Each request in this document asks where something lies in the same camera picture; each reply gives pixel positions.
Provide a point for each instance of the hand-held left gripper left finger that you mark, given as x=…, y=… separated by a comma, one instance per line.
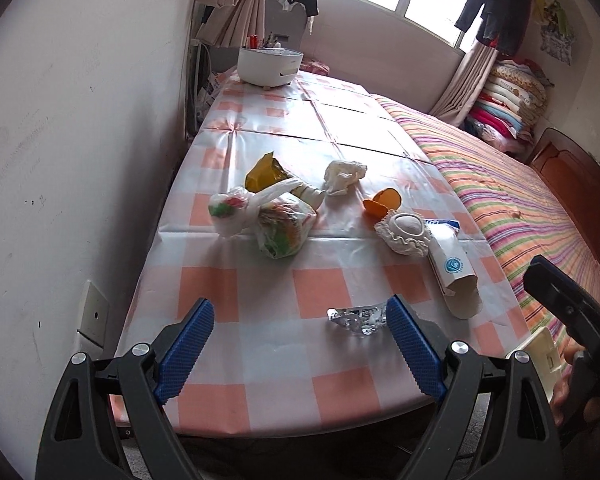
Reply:
x=185, y=350

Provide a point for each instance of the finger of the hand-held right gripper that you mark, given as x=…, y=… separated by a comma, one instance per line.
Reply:
x=565, y=300

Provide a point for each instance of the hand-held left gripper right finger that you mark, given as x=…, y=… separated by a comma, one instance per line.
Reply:
x=412, y=345

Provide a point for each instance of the cream plastic bin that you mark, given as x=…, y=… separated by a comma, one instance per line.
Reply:
x=537, y=355

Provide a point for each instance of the silver blister pack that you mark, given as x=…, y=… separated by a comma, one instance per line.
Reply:
x=355, y=317

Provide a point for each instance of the white tissue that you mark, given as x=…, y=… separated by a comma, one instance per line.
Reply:
x=342, y=177

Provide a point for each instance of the person's right hand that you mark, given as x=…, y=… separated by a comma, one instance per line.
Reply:
x=560, y=400

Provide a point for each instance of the white paper cup blue logo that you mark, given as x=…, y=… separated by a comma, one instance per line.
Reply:
x=452, y=270

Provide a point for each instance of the pink checked tablecloth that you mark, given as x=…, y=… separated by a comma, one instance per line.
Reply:
x=260, y=300

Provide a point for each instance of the bed with striped sheet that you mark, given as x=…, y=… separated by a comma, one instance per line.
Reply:
x=505, y=195

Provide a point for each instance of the small blue and white box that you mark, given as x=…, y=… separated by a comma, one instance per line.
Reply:
x=442, y=223

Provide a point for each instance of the white bag with colourful contents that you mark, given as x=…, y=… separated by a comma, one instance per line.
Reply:
x=227, y=215

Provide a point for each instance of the orange peel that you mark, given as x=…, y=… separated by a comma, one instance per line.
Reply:
x=380, y=202

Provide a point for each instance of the clear bag of noodle packets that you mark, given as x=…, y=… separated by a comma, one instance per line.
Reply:
x=282, y=225

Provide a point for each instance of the mustard yellow wrapper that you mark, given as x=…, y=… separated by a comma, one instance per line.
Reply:
x=262, y=175

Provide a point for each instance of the stack of folded blankets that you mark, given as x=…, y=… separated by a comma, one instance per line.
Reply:
x=510, y=100

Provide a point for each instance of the printed hanging bag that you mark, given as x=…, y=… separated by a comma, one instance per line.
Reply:
x=557, y=42

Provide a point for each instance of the white desk organizer box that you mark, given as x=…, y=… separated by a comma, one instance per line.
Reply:
x=270, y=67

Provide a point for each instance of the row of hanging clothes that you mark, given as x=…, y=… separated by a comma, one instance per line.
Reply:
x=500, y=10

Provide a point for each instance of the white cabinet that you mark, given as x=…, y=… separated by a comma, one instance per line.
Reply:
x=290, y=25

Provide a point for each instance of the white wall socket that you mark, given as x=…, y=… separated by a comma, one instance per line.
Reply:
x=92, y=312

